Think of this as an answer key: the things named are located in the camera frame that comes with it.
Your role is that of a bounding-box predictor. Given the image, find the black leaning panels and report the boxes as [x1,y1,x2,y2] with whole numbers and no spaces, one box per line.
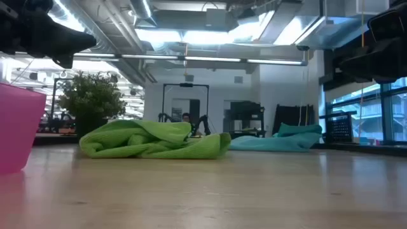
[273,104,315,136]

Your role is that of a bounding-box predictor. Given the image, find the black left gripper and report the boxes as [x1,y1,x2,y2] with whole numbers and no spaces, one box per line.
[0,0,97,69]

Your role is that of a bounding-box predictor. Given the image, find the pink plastic basket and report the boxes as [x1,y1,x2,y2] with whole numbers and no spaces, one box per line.
[0,82,48,175]

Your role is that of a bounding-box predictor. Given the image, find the blue microfiber towel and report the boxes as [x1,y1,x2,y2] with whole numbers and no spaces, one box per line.
[228,123,323,153]

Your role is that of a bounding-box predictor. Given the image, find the artificial green potted plant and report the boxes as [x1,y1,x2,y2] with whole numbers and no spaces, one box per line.
[58,71,127,144]

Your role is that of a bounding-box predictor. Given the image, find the black background rig frame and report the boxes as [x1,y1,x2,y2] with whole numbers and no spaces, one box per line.
[162,83,210,136]

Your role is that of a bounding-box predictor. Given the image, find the long ceiling light bar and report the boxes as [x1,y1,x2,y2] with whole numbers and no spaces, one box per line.
[72,52,308,67]

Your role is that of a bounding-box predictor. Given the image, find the silver ventilation duct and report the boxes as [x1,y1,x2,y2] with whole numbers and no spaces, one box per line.
[130,0,157,28]

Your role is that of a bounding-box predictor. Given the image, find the black shelving cart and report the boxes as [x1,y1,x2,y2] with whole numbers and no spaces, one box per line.
[223,101,266,140]

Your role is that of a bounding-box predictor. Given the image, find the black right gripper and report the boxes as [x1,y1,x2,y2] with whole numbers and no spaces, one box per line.
[338,36,407,85]

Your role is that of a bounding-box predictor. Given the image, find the green microfiber towel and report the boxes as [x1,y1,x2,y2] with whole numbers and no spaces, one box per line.
[79,119,232,160]

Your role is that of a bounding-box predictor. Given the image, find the yellow hanging cord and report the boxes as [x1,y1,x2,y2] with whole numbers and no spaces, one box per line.
[358,0,366,141]
[304,50,310,127]

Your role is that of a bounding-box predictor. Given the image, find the black perforated crate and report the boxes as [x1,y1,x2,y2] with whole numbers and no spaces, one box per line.
[319,111,357,144]

